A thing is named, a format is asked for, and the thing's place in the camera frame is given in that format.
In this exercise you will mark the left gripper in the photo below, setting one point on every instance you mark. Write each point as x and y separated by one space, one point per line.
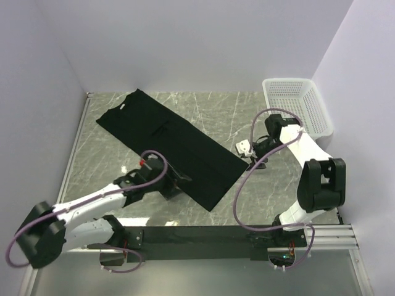
173 177

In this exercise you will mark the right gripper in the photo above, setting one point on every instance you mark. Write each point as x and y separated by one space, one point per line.
259 166

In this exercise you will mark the white plastic mesh basket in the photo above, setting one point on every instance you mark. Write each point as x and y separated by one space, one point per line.
301 97

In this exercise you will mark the black t-shirt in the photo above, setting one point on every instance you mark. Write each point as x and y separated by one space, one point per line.
141 123

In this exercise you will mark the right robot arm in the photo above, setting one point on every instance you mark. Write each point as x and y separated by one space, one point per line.
322 185

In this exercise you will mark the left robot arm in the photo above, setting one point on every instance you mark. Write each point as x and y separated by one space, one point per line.
50 230

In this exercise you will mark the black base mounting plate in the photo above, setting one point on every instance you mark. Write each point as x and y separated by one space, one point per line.
207 242

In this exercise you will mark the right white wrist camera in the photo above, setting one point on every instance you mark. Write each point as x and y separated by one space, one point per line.
244 149

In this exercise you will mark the aluminium rail frame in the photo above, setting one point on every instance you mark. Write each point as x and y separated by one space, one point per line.
177 157

